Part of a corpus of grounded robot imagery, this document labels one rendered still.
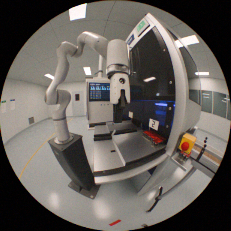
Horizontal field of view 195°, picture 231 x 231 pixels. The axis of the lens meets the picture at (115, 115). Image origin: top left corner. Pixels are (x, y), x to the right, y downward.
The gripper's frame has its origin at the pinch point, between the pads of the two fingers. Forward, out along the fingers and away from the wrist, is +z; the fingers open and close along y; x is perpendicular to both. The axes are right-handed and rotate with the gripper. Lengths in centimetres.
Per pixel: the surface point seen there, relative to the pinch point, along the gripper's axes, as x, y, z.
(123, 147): -6.9, 8.6, 22.1
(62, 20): 95, 37, -185
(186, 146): -24.6, -19.2, 9.9
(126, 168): -1.9, -8.0, 20.4
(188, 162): -33.1, -23.9, 22.3
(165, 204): -52, -51, 110
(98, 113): 5, 89, 13
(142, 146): -19.0, 4.6, 22.1
